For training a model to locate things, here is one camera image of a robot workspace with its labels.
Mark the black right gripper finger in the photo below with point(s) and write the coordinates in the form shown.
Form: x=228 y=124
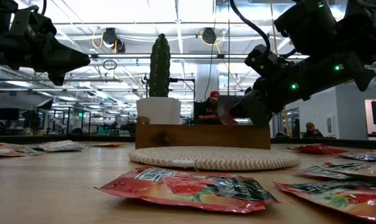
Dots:
x=244 y=107
x=261 y=115

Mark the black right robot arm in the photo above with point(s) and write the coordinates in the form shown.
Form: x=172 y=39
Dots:
x=309 y=28

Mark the person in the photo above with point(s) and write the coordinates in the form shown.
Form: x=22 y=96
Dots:
x=312 y=132
x=208 y=109

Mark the wooden compartment box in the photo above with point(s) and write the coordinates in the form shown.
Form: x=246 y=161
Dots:
x=203 y=137

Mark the round woven placemat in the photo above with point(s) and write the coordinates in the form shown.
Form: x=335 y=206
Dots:
x=213 y=158

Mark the black desk monitor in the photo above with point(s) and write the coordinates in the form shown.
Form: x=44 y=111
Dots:
x=8 y=114

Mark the green cactus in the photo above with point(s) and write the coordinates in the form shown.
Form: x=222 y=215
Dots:
x=159 y=65

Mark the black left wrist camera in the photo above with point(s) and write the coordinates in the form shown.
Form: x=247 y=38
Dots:
x=35 y=21

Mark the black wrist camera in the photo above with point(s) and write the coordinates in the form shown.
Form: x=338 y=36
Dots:
x=262 y=60
x=35 y=21

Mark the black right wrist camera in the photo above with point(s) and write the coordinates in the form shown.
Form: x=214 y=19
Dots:
x=262 y=60

